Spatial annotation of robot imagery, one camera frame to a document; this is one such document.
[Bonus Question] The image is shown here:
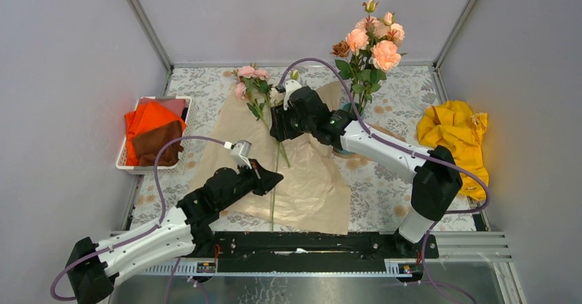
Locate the orange cloth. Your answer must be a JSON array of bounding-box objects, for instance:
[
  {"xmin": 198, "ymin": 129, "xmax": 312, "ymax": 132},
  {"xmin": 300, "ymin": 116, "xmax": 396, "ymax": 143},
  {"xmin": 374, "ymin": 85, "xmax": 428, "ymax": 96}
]
[{"xmin": 124, "ymin": 102, "xmax": 187, "ymax": 166}]

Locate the peach kraft wrapping paper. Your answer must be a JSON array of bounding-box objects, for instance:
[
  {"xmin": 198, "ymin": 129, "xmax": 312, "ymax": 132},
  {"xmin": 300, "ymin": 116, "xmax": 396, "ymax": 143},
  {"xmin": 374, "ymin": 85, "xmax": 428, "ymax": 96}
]
[{"xmin": 189, "ymin": 82, "xmax": 401, "ymax": 235}]

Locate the aluminium frame rail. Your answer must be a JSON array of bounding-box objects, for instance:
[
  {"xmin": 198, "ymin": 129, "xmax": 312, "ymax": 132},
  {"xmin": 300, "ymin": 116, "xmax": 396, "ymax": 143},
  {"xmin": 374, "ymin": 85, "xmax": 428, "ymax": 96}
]
[{"xmin": 127, "ymin": 0, "xmax": 173, "ymax": 73}]

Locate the yellow crumpled cloth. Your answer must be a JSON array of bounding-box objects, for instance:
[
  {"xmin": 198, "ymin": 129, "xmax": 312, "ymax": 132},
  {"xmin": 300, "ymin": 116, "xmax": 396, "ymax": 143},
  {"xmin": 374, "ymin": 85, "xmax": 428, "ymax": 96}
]
[{"xmin": 417, "ymin": 100, "xmax": 489, "ymax": 185}]

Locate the pink cloth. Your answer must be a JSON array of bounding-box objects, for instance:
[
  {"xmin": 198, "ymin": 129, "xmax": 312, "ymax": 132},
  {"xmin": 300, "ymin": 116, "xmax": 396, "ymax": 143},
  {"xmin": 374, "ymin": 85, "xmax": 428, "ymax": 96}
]
[{"xmin": 137, "ymin": 97, "xmax": 189, "ymax": 117}]

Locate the brown cloth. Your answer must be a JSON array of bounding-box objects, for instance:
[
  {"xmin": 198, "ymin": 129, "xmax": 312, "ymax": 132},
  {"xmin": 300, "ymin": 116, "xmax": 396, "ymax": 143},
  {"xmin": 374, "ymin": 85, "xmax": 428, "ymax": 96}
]
[{"xmin": 131, "ymin": 121, "xmax": 183, "ymax": 167}]

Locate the white plastic basket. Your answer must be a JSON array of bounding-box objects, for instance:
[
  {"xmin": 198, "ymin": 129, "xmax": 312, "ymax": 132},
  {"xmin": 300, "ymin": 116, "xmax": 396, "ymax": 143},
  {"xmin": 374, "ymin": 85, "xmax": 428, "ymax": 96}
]
[{"xmin": 115, "ymin": 96, "xmax": 195, "ymax": 175}]

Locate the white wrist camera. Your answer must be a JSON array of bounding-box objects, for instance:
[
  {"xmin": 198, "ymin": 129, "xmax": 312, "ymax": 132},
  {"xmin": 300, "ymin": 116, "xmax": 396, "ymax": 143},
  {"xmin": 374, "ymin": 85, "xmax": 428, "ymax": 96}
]
[
  {"xmin": 275, "ymin": 79, "xmax": 302, "ymax": 110},
  {"xmin": 223, "ymin": 140, "xmax": 252, "ymax": 168}
]

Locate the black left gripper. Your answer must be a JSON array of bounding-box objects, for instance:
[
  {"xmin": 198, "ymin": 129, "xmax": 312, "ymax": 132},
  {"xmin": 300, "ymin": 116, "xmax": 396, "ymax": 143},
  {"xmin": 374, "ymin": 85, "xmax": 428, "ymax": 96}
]
[{"xmin": 218, "ymin": 160, "xmax": 284, "ymax": 213}]

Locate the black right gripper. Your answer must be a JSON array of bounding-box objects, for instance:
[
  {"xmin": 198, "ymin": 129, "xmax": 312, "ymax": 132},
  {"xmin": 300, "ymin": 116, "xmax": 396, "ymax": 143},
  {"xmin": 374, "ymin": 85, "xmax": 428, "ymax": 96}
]
[{"xmin": 270, "ymin": 102, "xmax": 315, "ymax": 143}]

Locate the teal cylindrical vase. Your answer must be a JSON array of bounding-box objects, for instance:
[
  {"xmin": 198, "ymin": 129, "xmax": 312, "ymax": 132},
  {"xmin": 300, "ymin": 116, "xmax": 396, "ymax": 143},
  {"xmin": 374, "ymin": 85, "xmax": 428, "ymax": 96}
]
[{"xmin": 332, "ymin": 102, "xmax": 364, "ymax": 156}]

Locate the floral patterned table mat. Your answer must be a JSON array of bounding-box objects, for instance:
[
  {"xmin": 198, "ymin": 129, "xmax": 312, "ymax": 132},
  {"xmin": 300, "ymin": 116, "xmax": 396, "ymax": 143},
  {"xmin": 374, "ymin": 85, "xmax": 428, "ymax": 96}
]
[{"xmin": 134, "ymin": 65, "xmax": 476, "ymax": 234}]

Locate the cream rose stem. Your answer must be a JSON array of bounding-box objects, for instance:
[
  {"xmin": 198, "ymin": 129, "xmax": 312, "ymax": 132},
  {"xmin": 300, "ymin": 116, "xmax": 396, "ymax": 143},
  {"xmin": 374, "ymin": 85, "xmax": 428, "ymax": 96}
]
[{"xmin": 268, "ymin": 84, "xmax": 290, "ymax": 231}]

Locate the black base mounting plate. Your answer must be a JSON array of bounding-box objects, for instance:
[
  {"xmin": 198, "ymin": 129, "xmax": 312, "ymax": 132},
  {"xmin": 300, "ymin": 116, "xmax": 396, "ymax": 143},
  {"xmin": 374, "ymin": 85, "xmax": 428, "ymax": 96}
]
[{"xmin": 189, "ymin": 231, "xmax": 439, "ymax": 273}]

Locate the pink bud rose stem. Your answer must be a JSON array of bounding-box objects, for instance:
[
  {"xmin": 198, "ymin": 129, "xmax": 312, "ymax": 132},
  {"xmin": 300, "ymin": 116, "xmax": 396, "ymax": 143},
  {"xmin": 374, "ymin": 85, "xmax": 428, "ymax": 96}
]
[{"xmin": 356, "ymin": 12, "xmax": 406, "ymax": 112}]

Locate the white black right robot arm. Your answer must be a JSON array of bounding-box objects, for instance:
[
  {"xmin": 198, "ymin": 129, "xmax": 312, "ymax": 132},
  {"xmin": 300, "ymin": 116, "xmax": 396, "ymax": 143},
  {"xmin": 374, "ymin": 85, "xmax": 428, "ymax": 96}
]
[{"xmin": 270, "ymin": 80, "xmax": 463, "ymax": 257}]

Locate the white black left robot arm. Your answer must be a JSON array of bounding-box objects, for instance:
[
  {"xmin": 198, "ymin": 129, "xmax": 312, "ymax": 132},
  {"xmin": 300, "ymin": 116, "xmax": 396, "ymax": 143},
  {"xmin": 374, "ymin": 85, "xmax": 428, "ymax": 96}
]
[{"xmin": 66, "ymin": 159, "xmax": 283, "ymax": 303}]

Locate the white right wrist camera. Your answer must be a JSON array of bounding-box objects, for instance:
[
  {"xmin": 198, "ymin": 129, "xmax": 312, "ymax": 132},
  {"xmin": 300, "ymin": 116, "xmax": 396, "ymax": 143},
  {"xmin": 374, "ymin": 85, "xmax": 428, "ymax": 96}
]
[{"xmin": 275, "ymin": 79, "xmax": 302, "ymax": 110}]

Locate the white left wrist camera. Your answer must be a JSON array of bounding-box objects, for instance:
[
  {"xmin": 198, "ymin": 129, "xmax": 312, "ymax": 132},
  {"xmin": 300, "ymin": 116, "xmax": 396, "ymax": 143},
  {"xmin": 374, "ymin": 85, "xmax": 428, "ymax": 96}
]
[{"xmin": 223, "ymin": 140, "xmax": 252, "ymax": 168}]

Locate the peach rose stem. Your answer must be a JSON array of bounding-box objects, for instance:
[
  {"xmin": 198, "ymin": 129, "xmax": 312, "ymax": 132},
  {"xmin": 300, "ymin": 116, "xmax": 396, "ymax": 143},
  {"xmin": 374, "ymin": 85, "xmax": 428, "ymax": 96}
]
[{"xmin": 344, "ymin": 0, "xmax": 377, "ymax": 103}]

